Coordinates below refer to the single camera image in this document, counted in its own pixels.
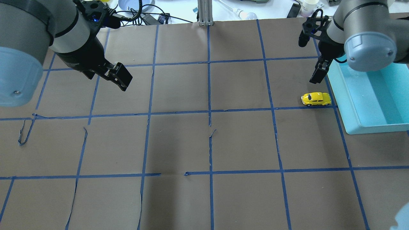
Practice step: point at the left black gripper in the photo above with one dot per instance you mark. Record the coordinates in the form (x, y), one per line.
(80, 59)

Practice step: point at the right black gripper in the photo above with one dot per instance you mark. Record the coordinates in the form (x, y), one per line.
(332, 48)

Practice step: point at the yellow toy beetle car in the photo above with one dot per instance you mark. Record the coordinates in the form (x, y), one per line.
(316, 99)

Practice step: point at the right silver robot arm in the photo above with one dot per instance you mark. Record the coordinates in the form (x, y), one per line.
(360, 29)

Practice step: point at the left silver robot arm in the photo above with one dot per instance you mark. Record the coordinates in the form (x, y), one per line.
(69, 28)

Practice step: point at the turquoise plastic bin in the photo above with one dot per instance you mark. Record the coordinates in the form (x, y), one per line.
(371, 102)

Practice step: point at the blue plate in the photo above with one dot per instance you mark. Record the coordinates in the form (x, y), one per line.
(127, 5)

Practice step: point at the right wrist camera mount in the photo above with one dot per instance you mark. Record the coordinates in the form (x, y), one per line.
(314, 27)

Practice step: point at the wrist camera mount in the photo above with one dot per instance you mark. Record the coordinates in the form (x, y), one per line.
(98, 14)
(314, 27)

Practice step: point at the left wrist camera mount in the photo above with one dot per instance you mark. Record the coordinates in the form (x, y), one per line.
(98, 14)

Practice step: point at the aluminium frame post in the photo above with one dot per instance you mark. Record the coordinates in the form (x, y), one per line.
(205, 13)

